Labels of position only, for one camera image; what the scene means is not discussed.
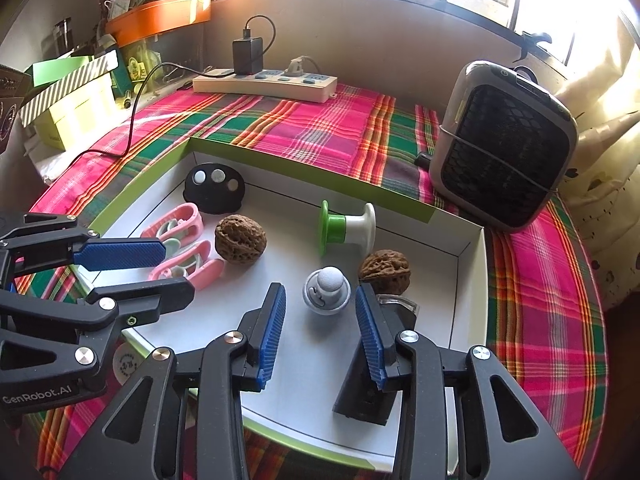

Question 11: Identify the black rectangular shaver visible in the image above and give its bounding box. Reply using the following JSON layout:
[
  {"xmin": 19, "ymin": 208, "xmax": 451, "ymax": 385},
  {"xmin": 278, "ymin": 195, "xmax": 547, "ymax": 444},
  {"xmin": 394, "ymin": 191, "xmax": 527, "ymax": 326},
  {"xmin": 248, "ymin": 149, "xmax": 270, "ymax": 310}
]
[{"xmin": 332, "ymin": 292, "xmax": 420, "ymax": 427}]

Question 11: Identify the brown walnut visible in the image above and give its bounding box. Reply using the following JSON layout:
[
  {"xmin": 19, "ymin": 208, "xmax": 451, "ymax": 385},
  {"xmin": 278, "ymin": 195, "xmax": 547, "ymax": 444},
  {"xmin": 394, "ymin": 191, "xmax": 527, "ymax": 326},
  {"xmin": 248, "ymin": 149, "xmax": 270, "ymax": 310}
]
[
  {"xmin": 358, "ymin": 249, "xmax": 411, "ymax": 295},
  {"xmin": 215, "ymin": 214, "xmax": 267, "ymax": 264}
]

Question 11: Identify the green white spool stopper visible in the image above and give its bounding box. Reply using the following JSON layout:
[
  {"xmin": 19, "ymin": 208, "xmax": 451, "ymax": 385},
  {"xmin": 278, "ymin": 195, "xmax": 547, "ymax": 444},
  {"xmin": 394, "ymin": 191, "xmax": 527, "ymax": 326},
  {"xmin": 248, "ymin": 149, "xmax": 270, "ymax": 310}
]
[{"xmin": 319, "ymin": 200, "xmax": 376, "ymax": 256}]

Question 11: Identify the black oval three-button remote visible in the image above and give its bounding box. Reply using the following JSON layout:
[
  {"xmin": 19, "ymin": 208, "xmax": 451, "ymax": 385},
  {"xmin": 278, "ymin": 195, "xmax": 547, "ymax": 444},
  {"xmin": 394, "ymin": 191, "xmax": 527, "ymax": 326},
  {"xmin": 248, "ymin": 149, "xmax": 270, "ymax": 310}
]
[{"xmin": 182, "ymin": 162, "xmax": 245, "ymax": 214}]

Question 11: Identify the pink cable winder clip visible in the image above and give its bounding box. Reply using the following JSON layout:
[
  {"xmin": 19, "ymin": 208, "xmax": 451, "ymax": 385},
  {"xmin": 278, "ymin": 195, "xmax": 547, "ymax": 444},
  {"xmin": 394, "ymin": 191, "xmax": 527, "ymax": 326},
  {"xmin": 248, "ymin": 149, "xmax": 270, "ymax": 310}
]
[{"xmin": 140, "ymin": 203, "xmax": 204, "ymax": 257}]

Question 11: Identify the cream round disc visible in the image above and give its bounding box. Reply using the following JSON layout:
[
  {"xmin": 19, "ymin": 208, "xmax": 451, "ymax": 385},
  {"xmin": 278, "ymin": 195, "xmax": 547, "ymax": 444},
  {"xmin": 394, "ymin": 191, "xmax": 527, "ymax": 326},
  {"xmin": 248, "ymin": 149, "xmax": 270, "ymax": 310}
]
[{"xmin": 112, "ymin": 341, "xmax": 144, "ymax": 385}]

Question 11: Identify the white shallow box green rim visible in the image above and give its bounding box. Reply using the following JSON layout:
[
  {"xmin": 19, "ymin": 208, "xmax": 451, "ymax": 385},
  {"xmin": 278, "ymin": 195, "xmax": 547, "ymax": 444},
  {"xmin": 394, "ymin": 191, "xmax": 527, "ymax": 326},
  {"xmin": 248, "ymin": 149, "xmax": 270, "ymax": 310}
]
[{"xmin": 90, "ymin": 139, "xmax": 488, "ymax": 471}]

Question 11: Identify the yellow green box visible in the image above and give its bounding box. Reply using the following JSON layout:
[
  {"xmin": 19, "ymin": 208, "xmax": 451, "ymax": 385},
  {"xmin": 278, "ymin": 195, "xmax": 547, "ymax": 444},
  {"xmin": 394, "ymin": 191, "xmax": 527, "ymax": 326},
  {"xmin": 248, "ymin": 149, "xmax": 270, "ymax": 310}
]
[{"xmin": 30, "ymin": 75, "xmax": 117, "ymax": 151}]

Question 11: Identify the striped box lid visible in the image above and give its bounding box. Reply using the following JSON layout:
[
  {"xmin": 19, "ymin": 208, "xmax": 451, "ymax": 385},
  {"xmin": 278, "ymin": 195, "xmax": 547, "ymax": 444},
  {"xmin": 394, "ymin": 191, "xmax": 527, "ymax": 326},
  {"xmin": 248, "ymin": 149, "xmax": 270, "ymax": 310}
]
[{"xmin": 20, "ymin": 51, "xmax": 119, "ymax": 127}]

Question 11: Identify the plaid pink green cloth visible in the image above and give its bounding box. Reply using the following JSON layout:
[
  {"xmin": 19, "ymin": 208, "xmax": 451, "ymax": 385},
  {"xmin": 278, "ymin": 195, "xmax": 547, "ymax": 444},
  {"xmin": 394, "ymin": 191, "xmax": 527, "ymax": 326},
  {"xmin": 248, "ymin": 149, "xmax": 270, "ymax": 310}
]
[{"xmin": 34, "ymin": 84, "xmax": 608, "ymax": 474}]

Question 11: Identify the dark wooden clock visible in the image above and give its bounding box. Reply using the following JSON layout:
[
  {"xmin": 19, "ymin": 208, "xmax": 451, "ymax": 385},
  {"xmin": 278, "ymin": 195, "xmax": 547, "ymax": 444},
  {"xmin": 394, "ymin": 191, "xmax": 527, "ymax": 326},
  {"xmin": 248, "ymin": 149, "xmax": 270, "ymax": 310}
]
[{"xmin": 0, "ymin": 65, "xmax": 32, "ymax": 154}]

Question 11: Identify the grey black portable heater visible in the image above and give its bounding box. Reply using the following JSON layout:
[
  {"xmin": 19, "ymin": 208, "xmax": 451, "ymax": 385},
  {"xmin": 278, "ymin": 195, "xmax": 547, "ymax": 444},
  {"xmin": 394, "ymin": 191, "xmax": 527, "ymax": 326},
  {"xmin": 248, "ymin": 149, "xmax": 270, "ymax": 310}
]
[{"xmin": 414, "ymin": 61, "xmax": 578, "ymax": 232}]

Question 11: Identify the beige power strip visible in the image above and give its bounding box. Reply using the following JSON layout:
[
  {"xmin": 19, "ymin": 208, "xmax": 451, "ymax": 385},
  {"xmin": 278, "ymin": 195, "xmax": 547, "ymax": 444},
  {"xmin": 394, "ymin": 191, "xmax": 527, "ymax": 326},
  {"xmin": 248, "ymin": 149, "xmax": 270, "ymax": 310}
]
[{"xmin": 192, "ymin": 70, "xmax": 337, "ymax": 103}]

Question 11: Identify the black charger adapter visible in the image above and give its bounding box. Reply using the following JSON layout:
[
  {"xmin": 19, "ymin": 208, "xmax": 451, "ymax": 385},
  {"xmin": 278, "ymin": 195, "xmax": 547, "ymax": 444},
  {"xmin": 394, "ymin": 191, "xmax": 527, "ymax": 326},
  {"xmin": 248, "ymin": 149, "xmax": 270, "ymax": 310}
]
[{"xmin": 232, "ymin": 28, "xmax": 264, "ymax": 76}]

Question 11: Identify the orange tray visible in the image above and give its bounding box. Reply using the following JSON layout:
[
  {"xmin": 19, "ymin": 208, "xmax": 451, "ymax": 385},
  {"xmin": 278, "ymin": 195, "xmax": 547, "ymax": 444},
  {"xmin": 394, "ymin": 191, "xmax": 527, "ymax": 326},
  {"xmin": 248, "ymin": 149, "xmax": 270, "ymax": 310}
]
[{"xmin": 105, "ymin": 0, "xmax": 212, "ymax": 47}]

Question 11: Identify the cream heart pattern curtain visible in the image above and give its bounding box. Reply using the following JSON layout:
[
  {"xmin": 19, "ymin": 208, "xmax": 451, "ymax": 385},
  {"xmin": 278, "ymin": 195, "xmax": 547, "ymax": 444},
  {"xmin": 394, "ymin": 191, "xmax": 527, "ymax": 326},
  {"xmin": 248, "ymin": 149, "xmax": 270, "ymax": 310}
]
[{"xmin": 555, "ymin": 18, "xmax": 639, "ymax": 310}]

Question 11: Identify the small white plug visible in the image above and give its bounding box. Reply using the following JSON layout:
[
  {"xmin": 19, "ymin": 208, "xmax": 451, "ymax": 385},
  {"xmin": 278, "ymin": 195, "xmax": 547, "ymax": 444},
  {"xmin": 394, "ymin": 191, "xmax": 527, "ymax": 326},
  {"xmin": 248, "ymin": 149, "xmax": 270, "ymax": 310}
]
[{"xmin": 284, "ymin": 55, "xmax": 305, "ymax": 77}]

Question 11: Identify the black charger cable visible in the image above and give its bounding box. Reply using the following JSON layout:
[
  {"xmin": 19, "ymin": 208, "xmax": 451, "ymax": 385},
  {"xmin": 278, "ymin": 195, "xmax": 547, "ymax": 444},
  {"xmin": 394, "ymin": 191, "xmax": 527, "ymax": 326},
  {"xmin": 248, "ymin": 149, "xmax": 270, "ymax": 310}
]
[{"xmin": 64, "ymin": 13, "xmax": 278, "ymax": 172}]

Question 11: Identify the black window handle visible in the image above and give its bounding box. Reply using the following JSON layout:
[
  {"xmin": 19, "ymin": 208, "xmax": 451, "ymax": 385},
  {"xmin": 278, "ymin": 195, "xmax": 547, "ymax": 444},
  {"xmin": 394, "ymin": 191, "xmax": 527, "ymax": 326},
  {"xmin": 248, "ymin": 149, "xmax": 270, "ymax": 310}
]
[{"xmin": 515, "ymin": 32, "xmax": 552, "ymax": 63}]

